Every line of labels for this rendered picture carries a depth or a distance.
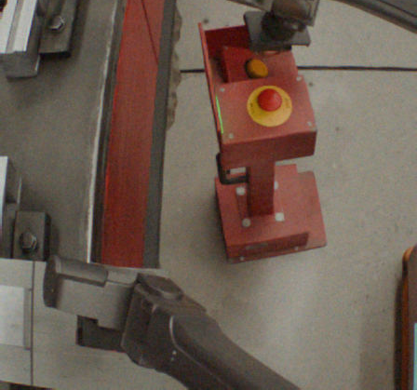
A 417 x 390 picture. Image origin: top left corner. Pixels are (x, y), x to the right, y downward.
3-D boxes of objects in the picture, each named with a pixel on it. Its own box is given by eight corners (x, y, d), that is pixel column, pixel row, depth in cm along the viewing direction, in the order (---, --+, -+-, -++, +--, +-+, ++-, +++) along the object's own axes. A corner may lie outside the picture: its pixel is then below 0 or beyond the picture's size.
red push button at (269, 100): (284, 116, 137) (284, 107, 134) (260, 120, 137) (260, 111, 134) (279, 94, 139) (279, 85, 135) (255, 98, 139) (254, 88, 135)
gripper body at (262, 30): (241, 16, 133) (252, -7, 127) (299, 17, 136) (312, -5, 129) (248, 48, 131) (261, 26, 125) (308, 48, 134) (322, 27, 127)
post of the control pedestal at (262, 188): (274, 213, 200) (276, 122, 149) (250, 218, 200) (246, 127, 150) (269, 192, 202) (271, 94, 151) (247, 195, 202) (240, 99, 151)
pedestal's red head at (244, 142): (315, 155, 147) (320, 114, 130) (222, 171, 147) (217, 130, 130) (290, 56, 154) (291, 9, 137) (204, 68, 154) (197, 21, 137)
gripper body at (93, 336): (78, 345, 93) (97, 341, 87) (81, 263, 97) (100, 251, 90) (129, 354, 96) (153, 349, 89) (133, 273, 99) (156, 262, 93)
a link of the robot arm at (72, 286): (168, 371, 81) (189, 296, 80) (59, 354, 76) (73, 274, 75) (133, 329, 91) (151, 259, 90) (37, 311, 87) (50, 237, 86)
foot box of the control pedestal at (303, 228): (328, 246, 209) (331, 233, 198) (228, 264, 209) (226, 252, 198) (313, 170, 216) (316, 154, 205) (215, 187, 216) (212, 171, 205)
